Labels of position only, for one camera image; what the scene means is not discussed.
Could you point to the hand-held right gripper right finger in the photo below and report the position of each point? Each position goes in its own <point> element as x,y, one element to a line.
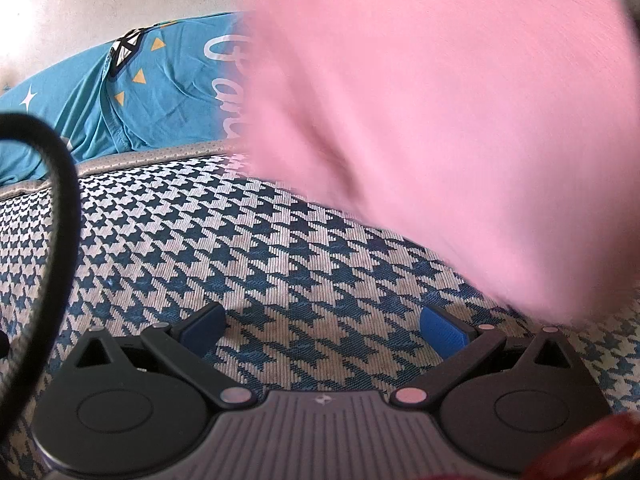
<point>442,331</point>

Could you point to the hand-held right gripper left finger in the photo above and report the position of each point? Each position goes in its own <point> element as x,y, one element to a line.
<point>202,329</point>

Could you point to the pink knit top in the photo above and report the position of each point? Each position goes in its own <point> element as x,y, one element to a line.
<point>425,110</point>

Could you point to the houndstooth bed mat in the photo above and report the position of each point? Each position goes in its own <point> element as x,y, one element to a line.
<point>300,260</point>

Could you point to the blue patterned pillow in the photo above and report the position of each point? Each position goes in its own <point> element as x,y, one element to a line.
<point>165,100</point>

